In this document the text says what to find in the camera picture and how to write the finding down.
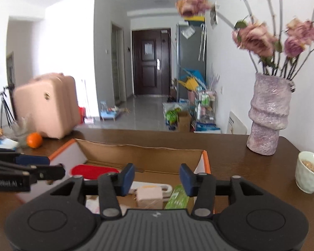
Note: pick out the white brush with red pad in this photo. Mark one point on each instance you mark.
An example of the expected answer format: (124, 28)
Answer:
(94, 170)

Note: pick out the yellow toy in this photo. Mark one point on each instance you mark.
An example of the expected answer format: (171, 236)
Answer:
(191, 83)

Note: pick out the red cardboard box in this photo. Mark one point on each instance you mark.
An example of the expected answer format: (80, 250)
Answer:
(146, 157)

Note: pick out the yellow box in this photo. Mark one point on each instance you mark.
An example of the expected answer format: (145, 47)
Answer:
(195, 18)

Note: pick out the pink suitcase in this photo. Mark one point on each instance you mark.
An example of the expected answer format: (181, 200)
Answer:
(47, 104)

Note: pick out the dark brown door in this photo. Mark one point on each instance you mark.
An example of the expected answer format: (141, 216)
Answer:
(151, 78)

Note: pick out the white board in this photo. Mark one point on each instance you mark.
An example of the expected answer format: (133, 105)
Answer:
(236, 124)

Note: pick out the bunch of dried pink roses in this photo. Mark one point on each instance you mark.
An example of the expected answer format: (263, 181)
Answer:
(253, 38)

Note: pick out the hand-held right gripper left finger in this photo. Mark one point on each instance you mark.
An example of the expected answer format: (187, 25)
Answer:
(127, 179)

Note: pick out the green bag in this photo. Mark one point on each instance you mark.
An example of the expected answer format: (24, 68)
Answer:
(172, 115)

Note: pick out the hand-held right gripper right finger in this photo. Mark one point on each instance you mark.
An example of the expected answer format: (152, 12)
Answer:
(187, 179)

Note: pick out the pale green bowl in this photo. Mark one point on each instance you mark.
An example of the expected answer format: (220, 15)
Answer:
(307, 177)

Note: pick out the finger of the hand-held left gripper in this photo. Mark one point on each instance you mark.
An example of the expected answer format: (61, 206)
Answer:
(31, 160)
(49, 172)

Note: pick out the grey refrigerator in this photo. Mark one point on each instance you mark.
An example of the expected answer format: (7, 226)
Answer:
(191, 52)

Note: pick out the small blue table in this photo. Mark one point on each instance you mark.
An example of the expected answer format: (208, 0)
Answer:
(108, 113)

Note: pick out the framed wall picture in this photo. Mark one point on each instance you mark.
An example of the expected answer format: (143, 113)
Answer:
(10, 69)

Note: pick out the orange fruit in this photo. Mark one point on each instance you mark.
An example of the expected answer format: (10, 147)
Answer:
(34, 140)

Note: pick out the blue white booklet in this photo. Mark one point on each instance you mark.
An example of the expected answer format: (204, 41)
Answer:
(5, 144)

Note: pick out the black tripod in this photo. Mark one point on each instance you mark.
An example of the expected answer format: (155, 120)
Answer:
(5, 107)

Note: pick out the small cardboard box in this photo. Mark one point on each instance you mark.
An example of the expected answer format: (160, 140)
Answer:
(184, 121)

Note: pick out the blue package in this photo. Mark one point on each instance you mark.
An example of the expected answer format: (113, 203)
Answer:
(208, 128)

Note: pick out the purple textured vase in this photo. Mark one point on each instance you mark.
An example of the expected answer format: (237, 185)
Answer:
(267, 115)

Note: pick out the green packet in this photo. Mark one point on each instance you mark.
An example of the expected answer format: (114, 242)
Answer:
(178, 198)

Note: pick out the beige block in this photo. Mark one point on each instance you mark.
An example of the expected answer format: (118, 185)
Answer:
(149, 197)

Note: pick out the clear glass cup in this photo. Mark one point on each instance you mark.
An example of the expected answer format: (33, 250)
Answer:
(21, 133)

